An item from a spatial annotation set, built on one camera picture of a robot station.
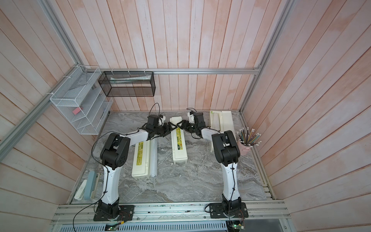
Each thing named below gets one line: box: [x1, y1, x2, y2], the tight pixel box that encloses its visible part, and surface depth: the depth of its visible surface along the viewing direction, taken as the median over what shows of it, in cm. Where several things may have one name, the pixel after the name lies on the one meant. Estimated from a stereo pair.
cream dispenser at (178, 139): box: [170, 116, 188, 164], surface depth 92 cm
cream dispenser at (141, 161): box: [131, 140, 151, 177], surface depth 85 cm
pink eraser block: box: [72, 106, 82, 116], surface depth 84 cm
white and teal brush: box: [74, 170, 97, 201], surface depth 80 cm
